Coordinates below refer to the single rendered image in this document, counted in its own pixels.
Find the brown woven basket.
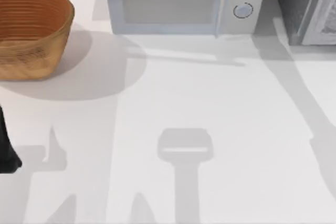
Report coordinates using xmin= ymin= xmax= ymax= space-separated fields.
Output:
xmin=0 ymin=0 xmax=76 ymax=81

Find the microwave door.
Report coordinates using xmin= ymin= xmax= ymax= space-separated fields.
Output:
xmin=103 ymin=0 xmax=229 ymax=38

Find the microwave door handle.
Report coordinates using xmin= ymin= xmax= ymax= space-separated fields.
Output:
xmin=215 ymin=0 xmax=227 ymax=39

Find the round microwave knob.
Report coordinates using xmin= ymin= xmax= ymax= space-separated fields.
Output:
xmin=233 ymin=2 xmax=254 ymax=19

